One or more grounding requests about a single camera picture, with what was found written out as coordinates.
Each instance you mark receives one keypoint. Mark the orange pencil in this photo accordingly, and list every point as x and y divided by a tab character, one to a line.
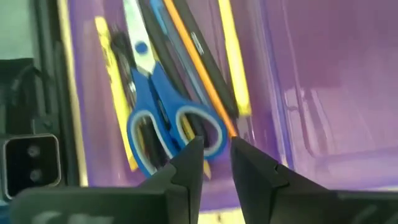
199	68

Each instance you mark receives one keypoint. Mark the black and white pen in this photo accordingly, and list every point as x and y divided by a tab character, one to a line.
122	59

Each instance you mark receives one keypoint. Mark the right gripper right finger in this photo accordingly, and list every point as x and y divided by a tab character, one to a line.
295	208

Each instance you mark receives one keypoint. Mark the blue translucent pen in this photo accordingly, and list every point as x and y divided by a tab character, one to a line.
160	18

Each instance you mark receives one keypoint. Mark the black pen white print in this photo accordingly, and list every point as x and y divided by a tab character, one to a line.
161	53
211	65

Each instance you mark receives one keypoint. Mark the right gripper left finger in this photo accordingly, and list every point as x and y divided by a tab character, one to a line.
124	208

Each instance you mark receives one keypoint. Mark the black aluminium table frame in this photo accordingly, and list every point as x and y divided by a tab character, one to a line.
46	62

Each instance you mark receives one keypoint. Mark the small black camera box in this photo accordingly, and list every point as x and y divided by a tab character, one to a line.
31	165

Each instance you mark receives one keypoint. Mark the yellow highlighter pen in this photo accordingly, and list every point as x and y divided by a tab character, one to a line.
112	77
234	62

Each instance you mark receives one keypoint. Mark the purple plastic supply box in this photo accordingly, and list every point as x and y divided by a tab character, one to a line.
342	93

